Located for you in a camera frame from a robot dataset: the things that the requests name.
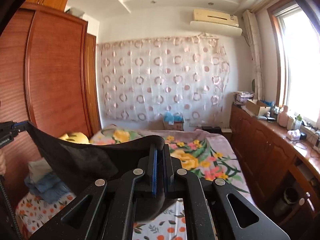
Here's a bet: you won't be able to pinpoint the dark blue folded jeans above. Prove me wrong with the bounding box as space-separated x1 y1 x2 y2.
37 182 71 204

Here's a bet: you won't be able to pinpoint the tied beige window curtain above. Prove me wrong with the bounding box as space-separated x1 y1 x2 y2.
242 10 265 100

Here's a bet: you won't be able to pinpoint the sheer circle pattern curtain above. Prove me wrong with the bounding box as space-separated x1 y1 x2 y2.
98 36 230 123

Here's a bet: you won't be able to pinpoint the stack of books and papers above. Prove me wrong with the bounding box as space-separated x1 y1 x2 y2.
234 91 254 106

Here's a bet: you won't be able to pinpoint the orange print bed sheet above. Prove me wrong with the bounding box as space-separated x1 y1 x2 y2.
15 191 188 240

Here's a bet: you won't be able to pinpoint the yellow Pikachu plush toy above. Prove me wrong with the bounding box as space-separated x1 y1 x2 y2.
59 132 89 144

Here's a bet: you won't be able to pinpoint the light blue folded jeans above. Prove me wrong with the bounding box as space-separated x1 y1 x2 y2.
24 172 61 195

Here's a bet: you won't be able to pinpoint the window with wooden frame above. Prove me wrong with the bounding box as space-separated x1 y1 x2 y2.
267 0 319 127

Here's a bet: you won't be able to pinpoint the white wall air conditioner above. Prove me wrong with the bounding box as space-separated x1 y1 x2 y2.
190 9 242 37

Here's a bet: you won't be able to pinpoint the white plastic jug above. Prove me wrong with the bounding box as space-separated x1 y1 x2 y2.
277 105 289 127

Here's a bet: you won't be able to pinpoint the open cardboard box on cabinet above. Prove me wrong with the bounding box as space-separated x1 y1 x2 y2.
245 99 271 116

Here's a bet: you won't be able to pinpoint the person's left hand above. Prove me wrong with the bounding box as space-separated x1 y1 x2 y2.
0 149 6 176

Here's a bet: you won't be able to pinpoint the wooden sideboard cabinet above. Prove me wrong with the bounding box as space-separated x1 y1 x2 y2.
229 105 319 239

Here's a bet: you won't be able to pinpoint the cardboard box with blue items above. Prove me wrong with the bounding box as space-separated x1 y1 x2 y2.
163 112 184 131

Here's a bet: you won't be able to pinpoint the wooden slatted wardrobe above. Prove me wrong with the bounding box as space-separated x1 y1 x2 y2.
0 0 102 205

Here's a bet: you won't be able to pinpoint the black pants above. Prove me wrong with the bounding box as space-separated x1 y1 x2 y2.
26 121 173 223

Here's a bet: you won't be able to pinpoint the floral pink blanket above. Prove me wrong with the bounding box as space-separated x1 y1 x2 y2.
89 125 254 204

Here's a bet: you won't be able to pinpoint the olive green folded pants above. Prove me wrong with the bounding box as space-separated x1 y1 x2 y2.
28 158 53 183

